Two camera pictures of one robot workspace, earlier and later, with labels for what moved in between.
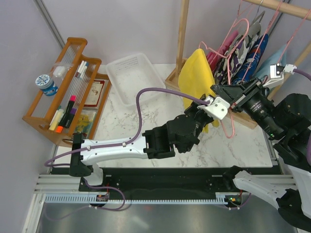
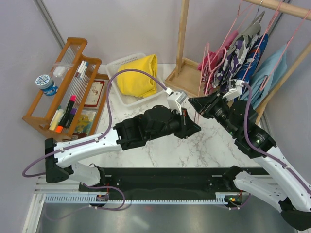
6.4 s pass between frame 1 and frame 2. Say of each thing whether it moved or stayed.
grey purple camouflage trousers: stayed
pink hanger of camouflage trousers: moved
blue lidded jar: stayed
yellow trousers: moved
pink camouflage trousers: stayed
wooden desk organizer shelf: stayed
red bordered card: stayed
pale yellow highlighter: stayed
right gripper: moved
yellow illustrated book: stayed
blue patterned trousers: stayed
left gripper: moved
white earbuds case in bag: stayed
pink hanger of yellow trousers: moved
